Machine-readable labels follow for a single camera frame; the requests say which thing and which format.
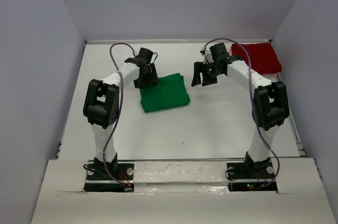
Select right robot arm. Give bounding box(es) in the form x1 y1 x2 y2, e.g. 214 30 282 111
191 43 289 182

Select green t-shirt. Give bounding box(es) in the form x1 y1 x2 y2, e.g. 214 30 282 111
140 73 190 113

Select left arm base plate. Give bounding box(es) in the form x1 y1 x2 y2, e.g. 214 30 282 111
83 162 135 193

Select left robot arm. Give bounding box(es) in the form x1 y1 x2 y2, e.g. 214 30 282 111
83 44 158 181

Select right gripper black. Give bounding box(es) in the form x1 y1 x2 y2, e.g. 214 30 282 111
191 61 223 87

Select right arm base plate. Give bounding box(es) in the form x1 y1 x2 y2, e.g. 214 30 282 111
224 162 278 192

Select aluminium rail right edge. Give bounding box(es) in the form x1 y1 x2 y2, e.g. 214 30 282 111
276 74 306 156

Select folded red t-shirt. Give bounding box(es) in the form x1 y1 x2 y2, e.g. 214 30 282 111
242 42 282 75

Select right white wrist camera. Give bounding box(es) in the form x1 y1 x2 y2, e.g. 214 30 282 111
200 50 214 64

